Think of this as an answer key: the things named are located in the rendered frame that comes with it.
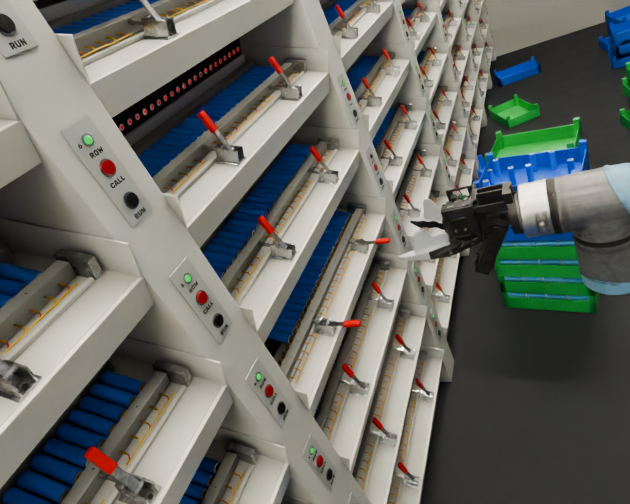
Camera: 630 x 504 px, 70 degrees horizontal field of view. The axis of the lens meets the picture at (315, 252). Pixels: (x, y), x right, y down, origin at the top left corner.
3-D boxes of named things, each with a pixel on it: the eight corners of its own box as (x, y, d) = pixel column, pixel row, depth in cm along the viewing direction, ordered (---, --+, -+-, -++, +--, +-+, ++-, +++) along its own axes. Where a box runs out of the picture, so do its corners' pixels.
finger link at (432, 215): (411, 193, 89) (450, 196, 82) (420, 217, 92) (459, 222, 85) (402, 202, 88) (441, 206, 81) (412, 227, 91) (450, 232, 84)
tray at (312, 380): (384, 227, 124) (385, 198, 118) (310, 424, 81) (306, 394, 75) (315, 217, 130) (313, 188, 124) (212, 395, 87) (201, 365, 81)
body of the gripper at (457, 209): (441, 190, 82) (513, 174, 75) (455, 228, 86) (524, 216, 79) (436, 214, 76) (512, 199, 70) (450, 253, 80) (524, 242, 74)
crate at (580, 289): (600, 257, 163) (598, 240, 159) (594, 296, 151) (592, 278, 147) (512, 257, 182) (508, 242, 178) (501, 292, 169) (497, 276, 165)
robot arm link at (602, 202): (654, 237, 65) (649, 178, 61) (557, 250, 72) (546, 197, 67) (642, 202, 72) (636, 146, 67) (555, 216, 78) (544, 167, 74)
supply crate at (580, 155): (589, 161, 143) (586, 138, 139) (581, 196, 131) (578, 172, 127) (492, 172, 162) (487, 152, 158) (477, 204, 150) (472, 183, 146)
